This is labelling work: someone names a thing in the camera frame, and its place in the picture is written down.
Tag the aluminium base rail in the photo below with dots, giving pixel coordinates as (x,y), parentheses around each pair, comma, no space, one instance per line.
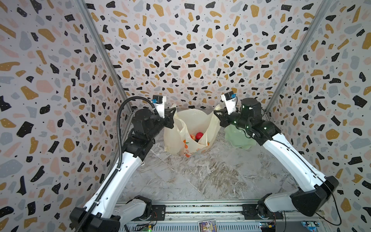
(230,216)

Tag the cream plastic bag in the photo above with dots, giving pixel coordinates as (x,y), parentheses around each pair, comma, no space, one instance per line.
(187,123)

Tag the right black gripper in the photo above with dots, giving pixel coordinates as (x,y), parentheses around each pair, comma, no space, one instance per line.
(224,118)

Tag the colourful card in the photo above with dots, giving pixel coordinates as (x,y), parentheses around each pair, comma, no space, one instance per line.
(208,226)

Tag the red apple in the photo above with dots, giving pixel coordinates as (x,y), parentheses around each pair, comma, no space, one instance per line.
(198,136)

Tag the corner aluminium post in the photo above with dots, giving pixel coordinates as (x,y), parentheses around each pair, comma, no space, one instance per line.
(81,5)
(324,6)

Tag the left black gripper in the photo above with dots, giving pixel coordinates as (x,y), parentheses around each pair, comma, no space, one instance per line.
(169,114)

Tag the right corner aluminium post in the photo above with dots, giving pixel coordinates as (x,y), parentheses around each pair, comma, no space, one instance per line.
(324,6)

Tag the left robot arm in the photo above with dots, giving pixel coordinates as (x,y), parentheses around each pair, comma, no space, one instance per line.
(99,213)

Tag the left corner aluminium post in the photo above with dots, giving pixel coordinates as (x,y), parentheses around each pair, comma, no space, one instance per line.
(81,5)

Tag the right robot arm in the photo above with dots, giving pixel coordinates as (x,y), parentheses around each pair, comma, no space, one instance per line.
(314,187)

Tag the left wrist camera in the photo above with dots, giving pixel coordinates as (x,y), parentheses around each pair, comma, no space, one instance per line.
(159,104)

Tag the green scalloped bowl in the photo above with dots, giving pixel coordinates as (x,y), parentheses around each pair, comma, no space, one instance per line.
(238,139)

